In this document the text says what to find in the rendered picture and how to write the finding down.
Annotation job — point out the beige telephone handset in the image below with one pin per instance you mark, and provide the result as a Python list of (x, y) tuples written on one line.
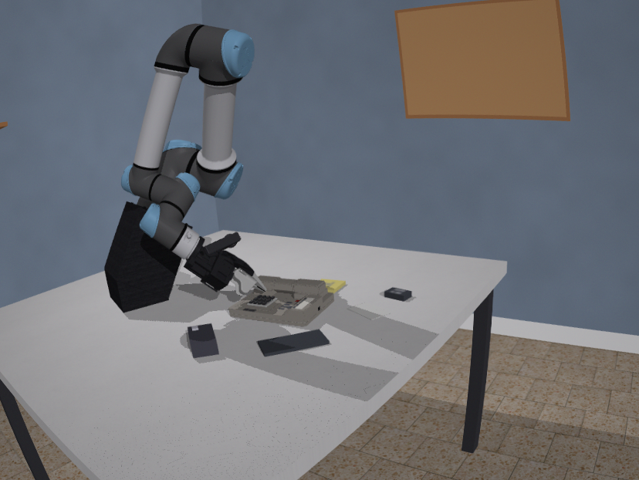
[(302, 286)]

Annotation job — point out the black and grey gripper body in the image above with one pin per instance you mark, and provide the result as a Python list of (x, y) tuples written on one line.
[(215, 269)]

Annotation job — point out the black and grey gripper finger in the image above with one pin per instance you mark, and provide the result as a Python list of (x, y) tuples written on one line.
[(238, 287), (246, 275)]

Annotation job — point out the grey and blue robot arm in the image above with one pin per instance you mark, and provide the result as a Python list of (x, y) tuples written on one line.
[(223, 56)]

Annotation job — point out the yellow sticky note pad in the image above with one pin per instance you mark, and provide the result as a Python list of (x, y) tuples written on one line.
[(334, 285)]

